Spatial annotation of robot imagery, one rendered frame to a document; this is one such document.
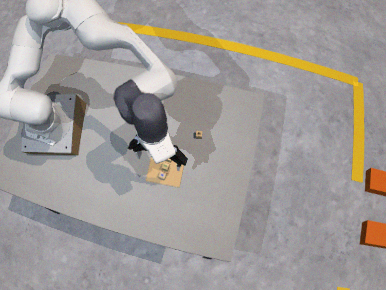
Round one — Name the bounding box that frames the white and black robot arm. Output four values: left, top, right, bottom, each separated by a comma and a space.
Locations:
0, 0, 178, 164

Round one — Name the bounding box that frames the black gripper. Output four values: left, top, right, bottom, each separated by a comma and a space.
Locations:
128, 134, 188, 171

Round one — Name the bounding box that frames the tan square mat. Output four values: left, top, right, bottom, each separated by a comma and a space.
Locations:
146, 158, 184, 187

